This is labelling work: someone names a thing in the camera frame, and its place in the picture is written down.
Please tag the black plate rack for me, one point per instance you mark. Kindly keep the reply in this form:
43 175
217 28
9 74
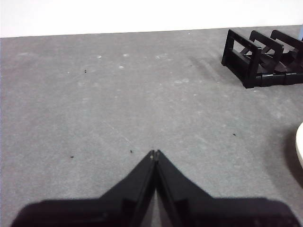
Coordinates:
253 71

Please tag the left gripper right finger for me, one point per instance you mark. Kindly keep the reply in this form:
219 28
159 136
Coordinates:
213 210

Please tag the blue plate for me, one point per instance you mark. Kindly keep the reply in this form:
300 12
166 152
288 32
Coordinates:
301 33

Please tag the cream yellow plate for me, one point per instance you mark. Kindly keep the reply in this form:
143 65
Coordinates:
300 146

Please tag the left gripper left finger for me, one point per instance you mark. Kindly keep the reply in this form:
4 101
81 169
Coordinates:
106 210

